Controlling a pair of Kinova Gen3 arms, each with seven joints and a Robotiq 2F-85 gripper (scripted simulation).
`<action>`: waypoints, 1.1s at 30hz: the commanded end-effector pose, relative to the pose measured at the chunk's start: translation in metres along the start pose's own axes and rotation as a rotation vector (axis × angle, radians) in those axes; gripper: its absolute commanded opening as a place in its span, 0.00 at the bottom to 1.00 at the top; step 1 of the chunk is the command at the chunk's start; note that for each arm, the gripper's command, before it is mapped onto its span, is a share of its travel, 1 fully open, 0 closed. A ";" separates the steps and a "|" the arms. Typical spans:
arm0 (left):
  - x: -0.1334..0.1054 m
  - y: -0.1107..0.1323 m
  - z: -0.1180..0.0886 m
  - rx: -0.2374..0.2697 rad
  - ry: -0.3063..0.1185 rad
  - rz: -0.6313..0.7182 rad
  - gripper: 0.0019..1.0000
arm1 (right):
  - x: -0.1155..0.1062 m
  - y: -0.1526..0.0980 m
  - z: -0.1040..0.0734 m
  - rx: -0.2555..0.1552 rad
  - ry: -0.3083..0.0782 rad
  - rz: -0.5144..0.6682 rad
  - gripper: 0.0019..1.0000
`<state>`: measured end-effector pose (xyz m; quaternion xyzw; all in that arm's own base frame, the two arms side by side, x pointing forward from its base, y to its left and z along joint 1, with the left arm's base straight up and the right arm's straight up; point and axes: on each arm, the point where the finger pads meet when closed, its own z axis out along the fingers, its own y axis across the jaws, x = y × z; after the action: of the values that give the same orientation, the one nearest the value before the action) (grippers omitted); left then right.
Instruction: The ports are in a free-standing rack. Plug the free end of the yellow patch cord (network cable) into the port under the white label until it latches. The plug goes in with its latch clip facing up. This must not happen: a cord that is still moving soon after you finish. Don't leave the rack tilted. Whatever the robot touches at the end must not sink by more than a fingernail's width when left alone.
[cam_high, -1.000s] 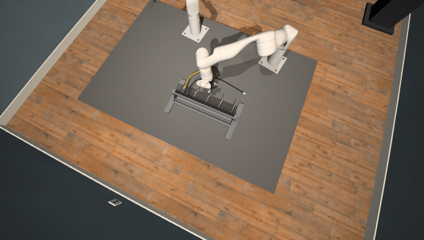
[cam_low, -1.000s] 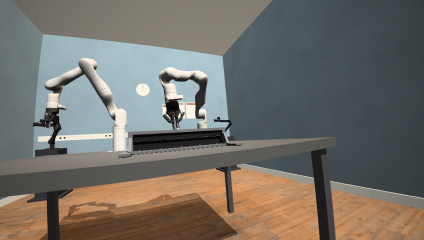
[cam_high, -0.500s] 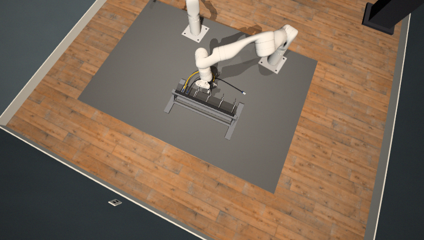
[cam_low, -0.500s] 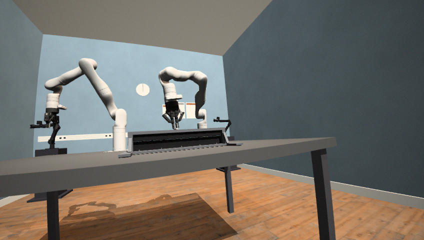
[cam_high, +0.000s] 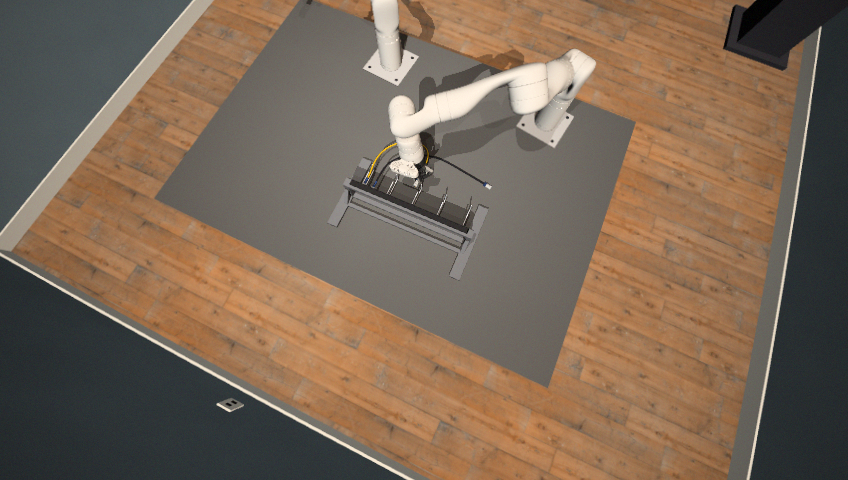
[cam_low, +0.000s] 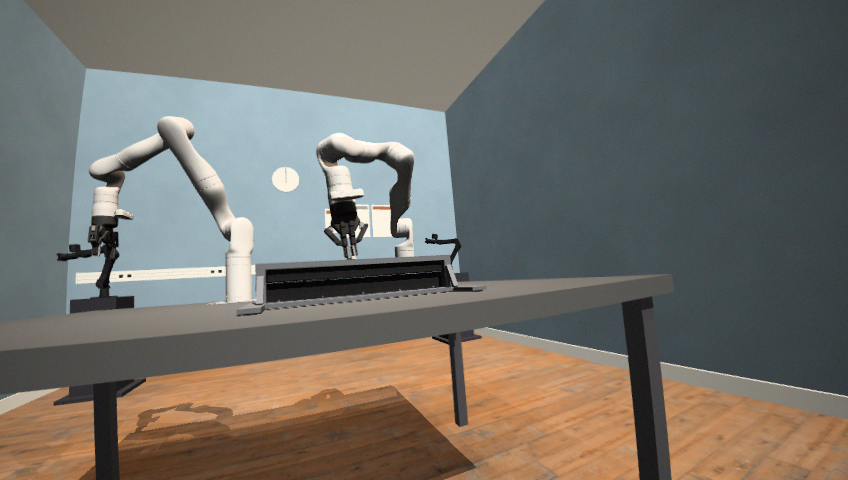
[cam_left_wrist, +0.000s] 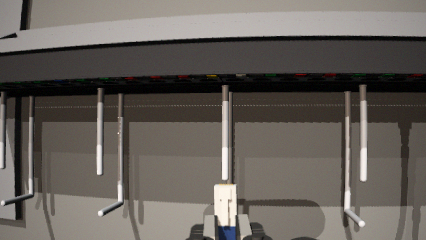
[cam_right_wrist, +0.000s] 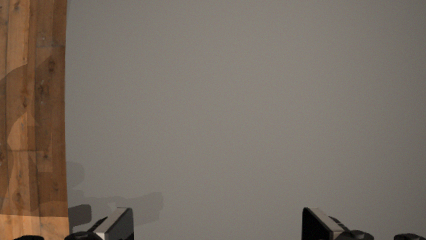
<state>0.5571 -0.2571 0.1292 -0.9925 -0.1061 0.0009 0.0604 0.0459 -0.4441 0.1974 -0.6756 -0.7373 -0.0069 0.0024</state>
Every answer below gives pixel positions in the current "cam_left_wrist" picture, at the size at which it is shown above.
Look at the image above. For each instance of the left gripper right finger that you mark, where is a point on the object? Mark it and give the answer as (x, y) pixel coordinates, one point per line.
(243, 230)

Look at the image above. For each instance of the white network cable plug with blue boot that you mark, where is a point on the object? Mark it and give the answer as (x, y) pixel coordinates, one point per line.
(225, 201)

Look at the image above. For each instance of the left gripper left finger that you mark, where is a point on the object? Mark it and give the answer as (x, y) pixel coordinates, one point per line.
(210, 228)

